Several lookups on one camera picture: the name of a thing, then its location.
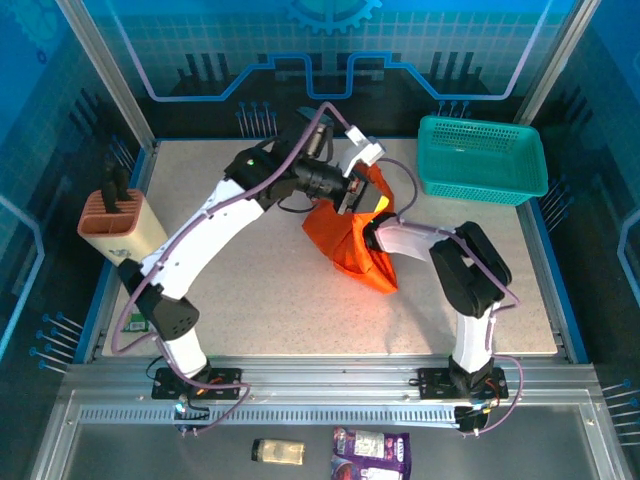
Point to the orange t-shirt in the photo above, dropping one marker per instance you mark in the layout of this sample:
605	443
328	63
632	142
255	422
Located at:
345	240

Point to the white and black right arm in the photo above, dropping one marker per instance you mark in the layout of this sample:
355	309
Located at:
470	280

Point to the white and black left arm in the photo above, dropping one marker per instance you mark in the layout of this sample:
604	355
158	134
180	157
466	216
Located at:
200	240

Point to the teal plastic mesh basket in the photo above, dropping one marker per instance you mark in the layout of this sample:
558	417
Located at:
480	160

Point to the beige knife block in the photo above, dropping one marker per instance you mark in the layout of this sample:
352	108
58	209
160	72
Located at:
135	230

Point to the purple snack bag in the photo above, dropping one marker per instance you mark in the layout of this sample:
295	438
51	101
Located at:
372	452

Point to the green snack bag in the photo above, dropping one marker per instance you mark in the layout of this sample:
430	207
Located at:
135	325

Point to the clear jar with beige contents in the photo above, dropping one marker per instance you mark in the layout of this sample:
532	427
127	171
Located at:
278	451

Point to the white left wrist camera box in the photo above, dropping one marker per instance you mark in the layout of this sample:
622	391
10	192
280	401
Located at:
361	150

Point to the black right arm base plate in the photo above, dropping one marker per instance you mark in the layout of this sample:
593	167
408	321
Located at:
432	382

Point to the slotted aluminium rail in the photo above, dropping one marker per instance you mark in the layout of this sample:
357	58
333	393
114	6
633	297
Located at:
310	415

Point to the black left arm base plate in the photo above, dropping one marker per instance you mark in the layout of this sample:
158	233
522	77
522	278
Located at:
227	382

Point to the aluminium frame post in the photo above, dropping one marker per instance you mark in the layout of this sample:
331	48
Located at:
107	70
555	60

